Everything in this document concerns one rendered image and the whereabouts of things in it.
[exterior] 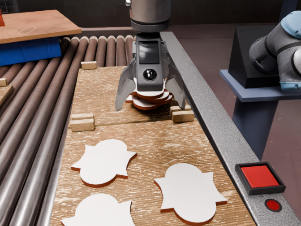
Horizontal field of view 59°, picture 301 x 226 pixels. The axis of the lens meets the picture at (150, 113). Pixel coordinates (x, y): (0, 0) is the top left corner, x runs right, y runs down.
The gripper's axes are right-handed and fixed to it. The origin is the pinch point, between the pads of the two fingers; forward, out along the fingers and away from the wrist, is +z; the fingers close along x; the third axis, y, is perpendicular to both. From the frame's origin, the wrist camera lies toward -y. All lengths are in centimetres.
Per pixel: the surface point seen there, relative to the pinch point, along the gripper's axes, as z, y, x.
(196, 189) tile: 6.6, -15.8, -8.2
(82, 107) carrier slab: 10.5, 17.7, 19.6
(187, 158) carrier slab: 8.6, -5.8, -8.0
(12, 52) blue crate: 10, 58, 55
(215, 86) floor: 121, 211, -83
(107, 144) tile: 7.7, -1.6, 10.1
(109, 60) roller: 16, 61, 16
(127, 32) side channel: 18, 102, 9
